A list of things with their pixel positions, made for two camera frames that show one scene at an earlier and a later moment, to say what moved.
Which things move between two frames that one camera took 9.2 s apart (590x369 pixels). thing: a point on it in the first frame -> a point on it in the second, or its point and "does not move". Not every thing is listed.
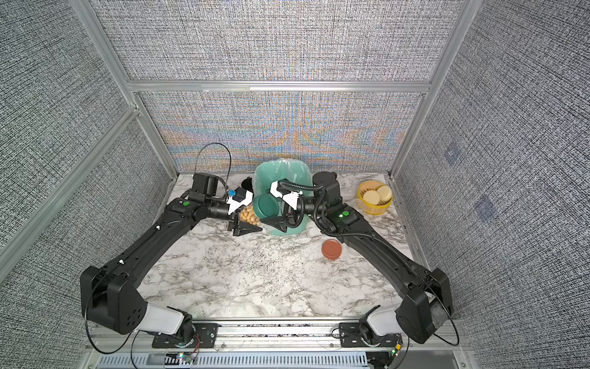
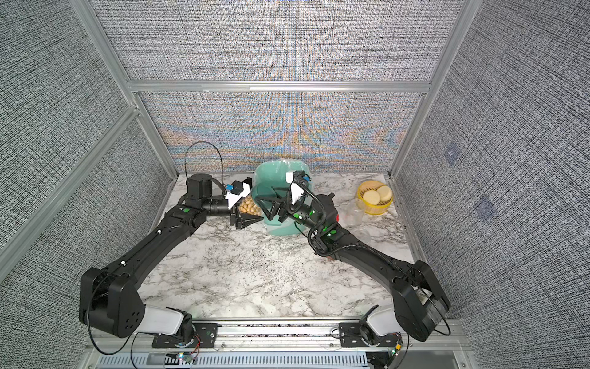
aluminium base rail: [269, 343] does not move
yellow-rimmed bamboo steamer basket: [376, 197] does not move
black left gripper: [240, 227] -> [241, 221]
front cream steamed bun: [371, 197] does not move
